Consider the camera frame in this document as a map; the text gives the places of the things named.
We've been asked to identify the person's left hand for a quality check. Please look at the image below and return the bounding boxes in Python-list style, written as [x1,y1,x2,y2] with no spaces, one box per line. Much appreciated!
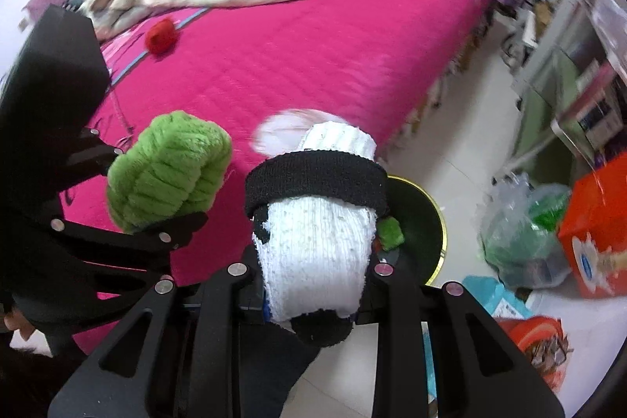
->
[2,300,33,335]

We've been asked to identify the large green fuzzy sock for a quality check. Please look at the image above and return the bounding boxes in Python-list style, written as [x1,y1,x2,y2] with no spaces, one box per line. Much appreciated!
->
[106,109,233,233]

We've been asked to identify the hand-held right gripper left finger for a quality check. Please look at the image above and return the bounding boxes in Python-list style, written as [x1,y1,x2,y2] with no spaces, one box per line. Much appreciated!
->
[46,261,275,418]

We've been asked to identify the white sock with black band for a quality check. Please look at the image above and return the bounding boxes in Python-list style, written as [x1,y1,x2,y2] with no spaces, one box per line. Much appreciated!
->
[244,120,389,347]

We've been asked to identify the small green fuzzy sock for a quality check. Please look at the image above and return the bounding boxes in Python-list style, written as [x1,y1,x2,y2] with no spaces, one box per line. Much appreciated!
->
[376,217,405,251]

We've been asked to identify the white shelf unit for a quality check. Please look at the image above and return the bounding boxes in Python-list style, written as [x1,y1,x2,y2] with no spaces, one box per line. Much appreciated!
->
[509,0,627,164]

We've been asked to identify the orange gift box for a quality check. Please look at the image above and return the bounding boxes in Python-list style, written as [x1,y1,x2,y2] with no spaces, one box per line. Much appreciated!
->
[557,154,627,299]

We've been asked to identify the pink feather print bedspread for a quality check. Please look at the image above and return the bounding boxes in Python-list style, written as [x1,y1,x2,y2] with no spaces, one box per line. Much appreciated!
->
[24,0,505,355]

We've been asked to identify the red yarn ball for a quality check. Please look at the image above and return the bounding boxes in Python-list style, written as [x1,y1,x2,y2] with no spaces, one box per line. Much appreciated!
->
[144,19,179,56]

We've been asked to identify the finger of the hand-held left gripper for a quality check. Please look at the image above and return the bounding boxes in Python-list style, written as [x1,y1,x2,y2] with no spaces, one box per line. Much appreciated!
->
[59,127,130,192]
[46,211,209,282]

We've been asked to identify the teal paper bag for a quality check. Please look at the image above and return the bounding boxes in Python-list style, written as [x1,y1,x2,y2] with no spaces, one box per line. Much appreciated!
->
[460,275,535,321]

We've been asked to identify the clear bag with green contents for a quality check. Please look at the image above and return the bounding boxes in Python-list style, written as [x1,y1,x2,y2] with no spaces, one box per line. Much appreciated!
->
[477,173,574,289]

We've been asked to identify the orange snack package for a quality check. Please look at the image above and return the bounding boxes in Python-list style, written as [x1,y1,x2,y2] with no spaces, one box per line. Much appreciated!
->
[495,315,574,394]

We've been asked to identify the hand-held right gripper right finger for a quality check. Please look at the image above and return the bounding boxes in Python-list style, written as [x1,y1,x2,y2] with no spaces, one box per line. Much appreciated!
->
[355,260,564,418]

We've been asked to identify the black trash bin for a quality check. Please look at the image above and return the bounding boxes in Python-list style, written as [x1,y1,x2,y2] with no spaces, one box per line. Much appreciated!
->
[375,174,448,286]

